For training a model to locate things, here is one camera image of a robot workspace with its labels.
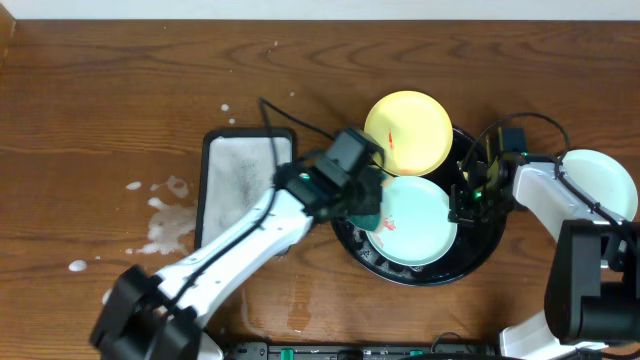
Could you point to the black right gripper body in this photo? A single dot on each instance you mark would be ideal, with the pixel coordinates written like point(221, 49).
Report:
point(487, 202)

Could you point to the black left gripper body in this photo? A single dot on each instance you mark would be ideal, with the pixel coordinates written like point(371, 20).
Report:
point(368, 195)

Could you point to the green yellow sponge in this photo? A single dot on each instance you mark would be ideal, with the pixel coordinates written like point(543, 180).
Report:
point(366, 215)

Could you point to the light blue plate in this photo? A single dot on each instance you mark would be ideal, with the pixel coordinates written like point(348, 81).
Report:
point(414, 229)

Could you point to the white plate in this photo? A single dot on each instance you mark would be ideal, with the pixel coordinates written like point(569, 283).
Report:
point(604, 179)

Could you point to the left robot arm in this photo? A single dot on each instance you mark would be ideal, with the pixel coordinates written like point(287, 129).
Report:
point(164, 316)

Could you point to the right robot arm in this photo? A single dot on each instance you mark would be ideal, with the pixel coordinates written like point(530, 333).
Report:
point(592, 294)

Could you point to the round black tray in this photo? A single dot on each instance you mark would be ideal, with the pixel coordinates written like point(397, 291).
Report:
point(471, 248)

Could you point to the rectangular black soap tray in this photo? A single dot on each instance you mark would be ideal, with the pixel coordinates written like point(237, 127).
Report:
point(237, 168)

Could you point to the yellow plate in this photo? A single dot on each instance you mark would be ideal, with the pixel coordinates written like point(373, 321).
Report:
point(414, 131)

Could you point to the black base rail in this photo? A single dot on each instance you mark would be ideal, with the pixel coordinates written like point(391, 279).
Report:
point(327, 351)

